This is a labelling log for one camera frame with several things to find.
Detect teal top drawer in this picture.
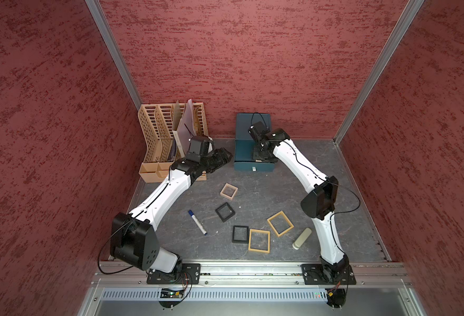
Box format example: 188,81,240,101
233,140,275,172

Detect small beige brooch box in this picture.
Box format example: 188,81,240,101
220,183,239,200

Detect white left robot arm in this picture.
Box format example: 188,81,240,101
109,148,232,274

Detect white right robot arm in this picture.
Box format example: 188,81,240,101
249,122,349,282

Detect teal stacked drawer cabinet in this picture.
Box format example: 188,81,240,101
233,113,275,172

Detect small black brooch box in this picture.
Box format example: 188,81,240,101
232,225,249,244
215,202,235,223

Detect large tan brooch box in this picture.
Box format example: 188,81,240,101
248,229,270,254
267,211,294,237

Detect lilac plastic folder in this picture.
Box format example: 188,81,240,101
174,99,196,157

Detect blue white marker pen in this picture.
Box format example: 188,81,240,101
188,210,208,236

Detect brown printed cardboard sheet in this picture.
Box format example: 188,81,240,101
171,101,182,131

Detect beige lattice file organizer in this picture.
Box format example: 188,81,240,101
138,102,209,184

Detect beige oblong case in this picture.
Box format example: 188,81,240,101
292,227,312,250

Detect left controller board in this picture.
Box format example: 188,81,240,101
160,288,185,300

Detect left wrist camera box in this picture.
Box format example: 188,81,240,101
185,136,213,163

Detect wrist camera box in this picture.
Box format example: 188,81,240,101
248,121,270,144
185,136,213,163

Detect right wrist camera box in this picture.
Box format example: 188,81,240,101
248,121,270,144

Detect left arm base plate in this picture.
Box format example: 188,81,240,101
146,263,201,285

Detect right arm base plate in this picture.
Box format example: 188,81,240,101
300,263,357,287

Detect aluminium front rail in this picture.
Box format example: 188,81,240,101
78,260,426,315

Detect aluminium left corner post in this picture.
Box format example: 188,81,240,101
85,0,142,110

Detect aluminium corner post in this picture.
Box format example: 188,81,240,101
333,0,424,147
85,0,142,110

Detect aluminium right corner post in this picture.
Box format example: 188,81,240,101
333,0,424,147

